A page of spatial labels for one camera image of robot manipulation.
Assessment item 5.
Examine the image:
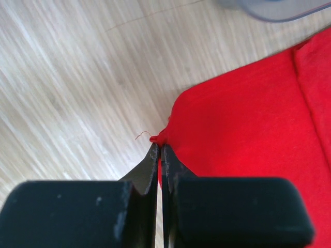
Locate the red t shirt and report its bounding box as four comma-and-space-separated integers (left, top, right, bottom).
149, 29, 330, 247

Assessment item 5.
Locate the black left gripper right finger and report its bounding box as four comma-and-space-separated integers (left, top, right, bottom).
161, 145, 315, 247

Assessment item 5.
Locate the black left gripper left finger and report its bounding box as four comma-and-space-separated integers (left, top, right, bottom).
1, 144, 159, 247

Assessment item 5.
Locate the grey plastic bin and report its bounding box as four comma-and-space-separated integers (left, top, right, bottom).
217, 0, 330, 23

